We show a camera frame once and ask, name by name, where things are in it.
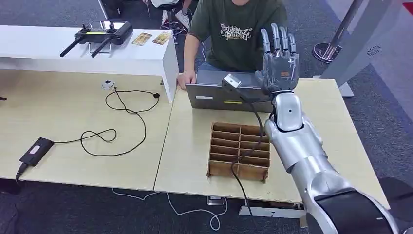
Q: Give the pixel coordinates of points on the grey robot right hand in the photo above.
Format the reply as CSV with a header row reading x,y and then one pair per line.
x,y
280,69

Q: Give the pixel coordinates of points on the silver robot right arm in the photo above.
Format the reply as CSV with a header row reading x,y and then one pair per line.
x,y
298,142

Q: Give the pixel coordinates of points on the metal pole stand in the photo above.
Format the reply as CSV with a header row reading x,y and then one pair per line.
x,y
326,51

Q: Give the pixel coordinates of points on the person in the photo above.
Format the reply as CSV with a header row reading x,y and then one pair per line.
x,y
235,32

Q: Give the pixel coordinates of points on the grey laptop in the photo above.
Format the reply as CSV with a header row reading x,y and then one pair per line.
x,y
209,105

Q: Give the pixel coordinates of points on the grey kiosk stand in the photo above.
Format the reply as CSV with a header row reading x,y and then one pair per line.
x,y
364,48

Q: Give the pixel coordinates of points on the person's hand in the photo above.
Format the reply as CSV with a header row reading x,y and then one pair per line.
x,y
186,79

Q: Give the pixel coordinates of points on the wooden card box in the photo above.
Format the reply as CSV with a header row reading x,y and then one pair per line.
x,y
226,150

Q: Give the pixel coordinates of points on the white shoe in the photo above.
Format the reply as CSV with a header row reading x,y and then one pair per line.
x,y
183,18

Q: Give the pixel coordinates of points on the printed card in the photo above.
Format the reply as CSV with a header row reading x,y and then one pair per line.
x,y
162,38
142,38

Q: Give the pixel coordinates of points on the white desk foot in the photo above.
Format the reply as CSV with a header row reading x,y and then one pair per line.
x,y
274,212

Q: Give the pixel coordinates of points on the red object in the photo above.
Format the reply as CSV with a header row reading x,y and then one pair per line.
x,y
409,7

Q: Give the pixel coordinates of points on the grey floor socket box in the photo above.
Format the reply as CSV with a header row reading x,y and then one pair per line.
x,y
214,201

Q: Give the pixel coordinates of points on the white round puck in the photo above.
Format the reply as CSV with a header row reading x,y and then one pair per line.
x,y
108,84

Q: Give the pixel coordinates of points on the black remote controller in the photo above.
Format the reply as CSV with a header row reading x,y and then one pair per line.
x,y
96,34

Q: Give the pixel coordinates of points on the white desk shelf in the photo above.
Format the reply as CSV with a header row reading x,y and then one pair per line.
x,y
64,58

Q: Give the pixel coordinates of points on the black power adapter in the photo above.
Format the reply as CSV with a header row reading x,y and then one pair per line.
x,y
36,151

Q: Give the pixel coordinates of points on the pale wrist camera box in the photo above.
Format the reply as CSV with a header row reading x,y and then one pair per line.
x,y
231,80

